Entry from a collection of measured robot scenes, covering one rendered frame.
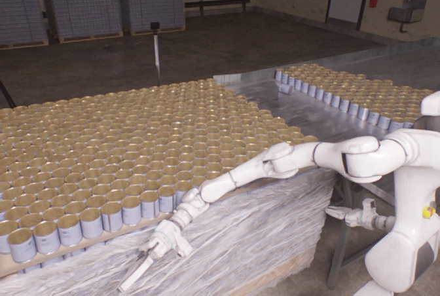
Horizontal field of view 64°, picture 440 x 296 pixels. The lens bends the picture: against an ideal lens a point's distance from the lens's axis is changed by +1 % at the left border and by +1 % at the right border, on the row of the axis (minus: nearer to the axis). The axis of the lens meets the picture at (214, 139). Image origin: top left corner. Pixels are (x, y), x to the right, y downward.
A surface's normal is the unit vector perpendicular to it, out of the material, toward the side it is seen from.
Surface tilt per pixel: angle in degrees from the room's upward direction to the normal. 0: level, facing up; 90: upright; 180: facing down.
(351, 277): 0
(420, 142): 87
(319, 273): 0
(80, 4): 88
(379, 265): 89
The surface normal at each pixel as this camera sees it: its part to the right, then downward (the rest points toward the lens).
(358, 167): -0.60, 0.29
